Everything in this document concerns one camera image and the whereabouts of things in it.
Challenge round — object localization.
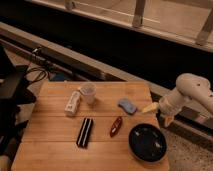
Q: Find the white remote controller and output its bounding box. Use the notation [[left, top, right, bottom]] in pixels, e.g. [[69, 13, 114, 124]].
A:
[[65, 91, 81, 117]]

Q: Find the clear plastic cup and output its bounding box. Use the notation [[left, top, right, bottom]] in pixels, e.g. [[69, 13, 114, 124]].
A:
[[80, 83, 96, 105]]

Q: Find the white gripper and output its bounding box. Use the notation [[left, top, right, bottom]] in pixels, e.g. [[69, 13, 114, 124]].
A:
[[142, 90, 184, 127]]

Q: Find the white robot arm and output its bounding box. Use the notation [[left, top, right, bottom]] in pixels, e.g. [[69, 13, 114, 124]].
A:
[[142, 73, 213, 127]]

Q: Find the dark ceramic bowl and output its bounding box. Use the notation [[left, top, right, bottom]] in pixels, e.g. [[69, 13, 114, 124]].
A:
[[128, 123, 167, 162]]

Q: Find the blue sponge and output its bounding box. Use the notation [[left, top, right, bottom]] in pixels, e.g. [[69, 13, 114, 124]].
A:
[[118, 98, 137, 115]]

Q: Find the black white striped box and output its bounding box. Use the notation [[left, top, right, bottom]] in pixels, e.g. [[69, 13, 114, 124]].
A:
[[76, 118, 93, 148]]

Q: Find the black cable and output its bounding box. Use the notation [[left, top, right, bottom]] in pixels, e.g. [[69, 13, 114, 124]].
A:
[[25, 46, 56, 83]]

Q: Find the black chair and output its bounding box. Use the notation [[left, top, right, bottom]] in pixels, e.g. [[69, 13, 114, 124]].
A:
[[0, 43, 36, 155]]

